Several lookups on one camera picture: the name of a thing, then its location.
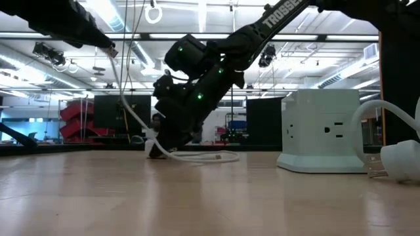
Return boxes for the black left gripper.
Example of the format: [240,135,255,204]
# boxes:
[0,0,116,50]

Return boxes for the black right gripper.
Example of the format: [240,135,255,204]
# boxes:
[149,69,237,159]

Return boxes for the white USB charger block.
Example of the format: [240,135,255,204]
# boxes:
[144,129,168,160]

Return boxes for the white USB cable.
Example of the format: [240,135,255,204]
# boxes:
[106,45,240,165]

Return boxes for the white cube power strip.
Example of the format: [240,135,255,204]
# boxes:
[276,88,368,174]

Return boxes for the person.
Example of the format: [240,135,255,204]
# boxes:
[150,113,166,132]

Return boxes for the black screen panel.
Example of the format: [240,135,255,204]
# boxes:
[94,94,152,130]

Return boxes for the black upright board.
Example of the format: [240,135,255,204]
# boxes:
[245,97,283,148]

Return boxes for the red stacked bins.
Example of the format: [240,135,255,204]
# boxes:
[59,100,116,144]

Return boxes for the black hanging spot lamp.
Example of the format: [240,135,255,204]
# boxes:
[258,44,276,68]

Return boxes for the white mains plug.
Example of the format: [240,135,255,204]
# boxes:
[366,140,420,183]

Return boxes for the black partition panel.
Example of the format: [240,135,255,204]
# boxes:
[379,31,420,147]

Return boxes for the black ceiling camera mount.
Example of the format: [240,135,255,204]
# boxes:
[32,41,66,66]

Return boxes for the black hanging cables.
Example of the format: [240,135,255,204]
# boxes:
[119,0,146,96]

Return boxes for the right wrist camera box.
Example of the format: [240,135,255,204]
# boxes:
[153,74,175,99]

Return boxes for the white hanging cable ring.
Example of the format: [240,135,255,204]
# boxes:
[144,3,163,24]

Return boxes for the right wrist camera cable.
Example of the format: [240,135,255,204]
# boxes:
[163,68,190,82]

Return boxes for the black table frame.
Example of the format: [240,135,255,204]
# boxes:
[0,123,383,157]

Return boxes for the thick white power cord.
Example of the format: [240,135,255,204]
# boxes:
[350,100,420,165]

